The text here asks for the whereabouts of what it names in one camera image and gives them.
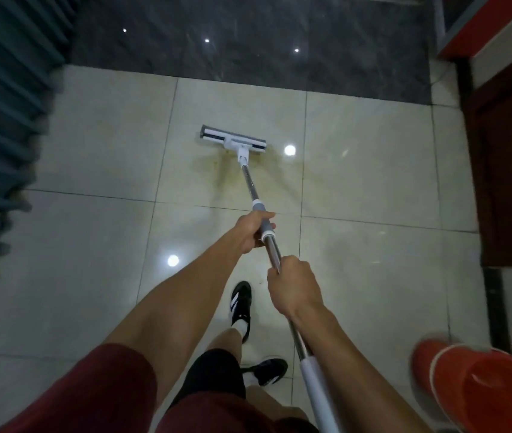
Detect orange plastic bucket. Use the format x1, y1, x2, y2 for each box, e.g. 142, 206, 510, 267
411, 339, 512, 433

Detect white mop with metal pole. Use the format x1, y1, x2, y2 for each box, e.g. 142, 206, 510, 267
200, 124, 343, 433

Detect person's left forearm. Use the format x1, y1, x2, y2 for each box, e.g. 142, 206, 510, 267
145, 230, 247, 370

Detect maroon shirt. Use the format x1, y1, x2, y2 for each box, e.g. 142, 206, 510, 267
0, 342, 321, 433

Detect red and white counter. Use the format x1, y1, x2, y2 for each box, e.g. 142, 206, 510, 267
436, 0, 512, 88

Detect person's left hand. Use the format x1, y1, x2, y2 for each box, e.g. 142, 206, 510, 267
233, 211, 278, 255

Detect black sneaker with white stripes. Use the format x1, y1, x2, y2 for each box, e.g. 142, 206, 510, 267
229, 281, 253, 344
241, 358, 288, 387

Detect person's right hand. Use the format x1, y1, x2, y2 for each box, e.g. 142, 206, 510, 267
267, 255, 325, 321

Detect person's right forearm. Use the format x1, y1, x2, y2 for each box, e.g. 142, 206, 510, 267
290, 301, 433, 433

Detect dark brown wooden door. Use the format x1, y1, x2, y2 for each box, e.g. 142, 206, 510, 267
462, 54, 512, 268

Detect black shorts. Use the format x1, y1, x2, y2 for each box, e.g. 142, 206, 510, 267
169, 348, 247, 412

